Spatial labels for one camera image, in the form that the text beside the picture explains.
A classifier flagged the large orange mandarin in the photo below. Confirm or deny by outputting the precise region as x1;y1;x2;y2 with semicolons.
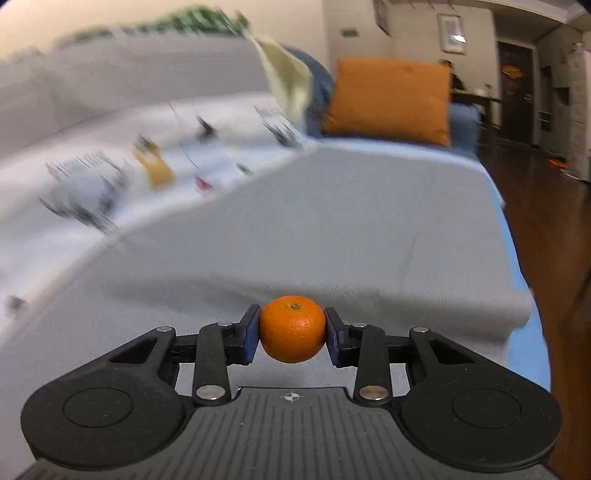
259;295;327;364

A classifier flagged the blue sofa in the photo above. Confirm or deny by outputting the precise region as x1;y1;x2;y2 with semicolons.
287;47;551;389

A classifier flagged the grey printed sofa cover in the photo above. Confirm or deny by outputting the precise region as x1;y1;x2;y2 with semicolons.
1;35;549;479

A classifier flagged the orange cushion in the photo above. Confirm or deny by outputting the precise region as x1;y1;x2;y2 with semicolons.
322;58;452;144

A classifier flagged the dark wooden door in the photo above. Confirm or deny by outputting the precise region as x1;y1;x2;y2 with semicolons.
497;41;534;144

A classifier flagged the cream cloth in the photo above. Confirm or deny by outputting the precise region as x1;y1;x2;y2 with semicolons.
249;35;314;131

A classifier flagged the green checkered cloth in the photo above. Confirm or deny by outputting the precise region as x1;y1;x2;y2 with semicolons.
67;5;250;42

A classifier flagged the framed wall picture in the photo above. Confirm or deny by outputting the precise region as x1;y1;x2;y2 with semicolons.
438;14;467;55

